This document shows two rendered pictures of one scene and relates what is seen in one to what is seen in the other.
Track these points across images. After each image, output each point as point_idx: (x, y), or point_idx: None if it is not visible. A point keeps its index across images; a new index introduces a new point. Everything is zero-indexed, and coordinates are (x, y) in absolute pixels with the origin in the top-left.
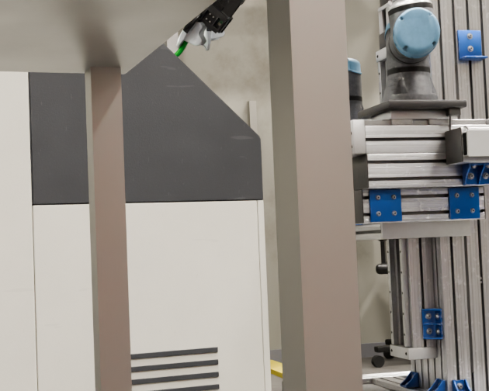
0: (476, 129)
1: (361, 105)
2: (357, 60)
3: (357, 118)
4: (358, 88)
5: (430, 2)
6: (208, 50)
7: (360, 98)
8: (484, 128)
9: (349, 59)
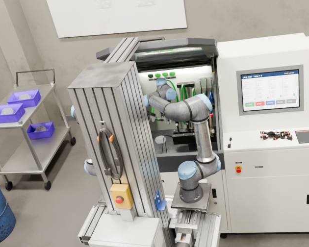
0: (91, 208)
1: (182, 190)
2: (179, 172)
3: (179, 192)
4: (180, 183)
5: (86, 160)
6: (168, 123)
7: (181, 187)
8: (93, 212)
9: (178, 168)
